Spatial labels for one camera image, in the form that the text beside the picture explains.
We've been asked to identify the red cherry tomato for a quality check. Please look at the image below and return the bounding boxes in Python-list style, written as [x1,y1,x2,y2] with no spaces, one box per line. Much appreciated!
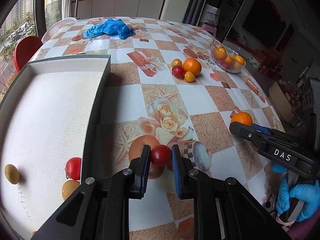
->
[151,145,172,166]

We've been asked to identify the yellow cherry tomato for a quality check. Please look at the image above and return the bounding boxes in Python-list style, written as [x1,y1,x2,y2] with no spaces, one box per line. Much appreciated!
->
[184,71,196,83]
[171,59,183,67]

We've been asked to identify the large orange mandarin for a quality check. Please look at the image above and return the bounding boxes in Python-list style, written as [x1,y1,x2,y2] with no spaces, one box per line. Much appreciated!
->
[183,58,202,76]

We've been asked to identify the blue gloved right hand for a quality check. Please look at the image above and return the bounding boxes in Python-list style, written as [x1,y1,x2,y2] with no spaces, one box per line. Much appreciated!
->
[276,176,319,222]

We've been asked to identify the red tomato in tray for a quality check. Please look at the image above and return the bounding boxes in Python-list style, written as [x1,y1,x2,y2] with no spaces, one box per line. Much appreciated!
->
[65,157,82,180]

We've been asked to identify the yellowish kiwi fruit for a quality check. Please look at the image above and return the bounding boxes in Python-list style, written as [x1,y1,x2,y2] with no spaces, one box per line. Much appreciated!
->
[61,180,80,200]

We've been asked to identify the oranges in bowl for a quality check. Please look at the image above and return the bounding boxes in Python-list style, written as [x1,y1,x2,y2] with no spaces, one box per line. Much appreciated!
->
[213,45,246,70]

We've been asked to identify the patterned checkered tablecloth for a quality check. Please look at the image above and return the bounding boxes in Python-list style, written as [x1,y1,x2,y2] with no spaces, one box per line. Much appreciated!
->
[29,16,286,240]

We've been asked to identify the glass fruit bowl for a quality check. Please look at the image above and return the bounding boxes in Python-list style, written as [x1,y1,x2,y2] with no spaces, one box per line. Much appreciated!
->
[210,39,247,74]

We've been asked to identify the dark green tray box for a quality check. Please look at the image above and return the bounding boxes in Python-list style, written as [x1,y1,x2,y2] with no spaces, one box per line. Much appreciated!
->
[1,55,111,239]

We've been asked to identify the pink plastic stool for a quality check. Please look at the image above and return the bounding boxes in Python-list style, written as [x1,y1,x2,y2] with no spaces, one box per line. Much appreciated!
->
[199,23,217,37]

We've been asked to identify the yellowish kiwi at edge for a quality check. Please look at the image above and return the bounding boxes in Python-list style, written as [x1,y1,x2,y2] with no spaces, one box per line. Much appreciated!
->
[4,164,20,185]

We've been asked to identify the white paper bag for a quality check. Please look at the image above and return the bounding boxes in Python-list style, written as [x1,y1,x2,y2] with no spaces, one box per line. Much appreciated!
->
[199,4,220,27]

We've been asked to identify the blue crumpled gloves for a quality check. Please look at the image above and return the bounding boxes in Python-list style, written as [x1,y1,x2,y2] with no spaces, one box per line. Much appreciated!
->
[83,18,136,40]

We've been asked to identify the red chair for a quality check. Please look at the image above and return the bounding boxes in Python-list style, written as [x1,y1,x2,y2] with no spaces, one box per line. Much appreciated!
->
[13,36,43,73]

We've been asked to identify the white chair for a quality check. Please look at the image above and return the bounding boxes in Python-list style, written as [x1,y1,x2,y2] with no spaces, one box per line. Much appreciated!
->
[41,17,76,43]

